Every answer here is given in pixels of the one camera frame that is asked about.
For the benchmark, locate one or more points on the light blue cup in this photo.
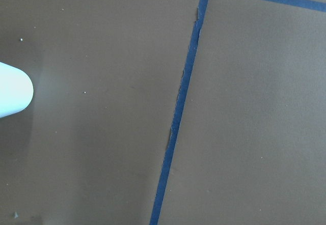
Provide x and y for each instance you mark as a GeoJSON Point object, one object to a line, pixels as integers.
{"type": "Point", "coordinates": [16, 90]}

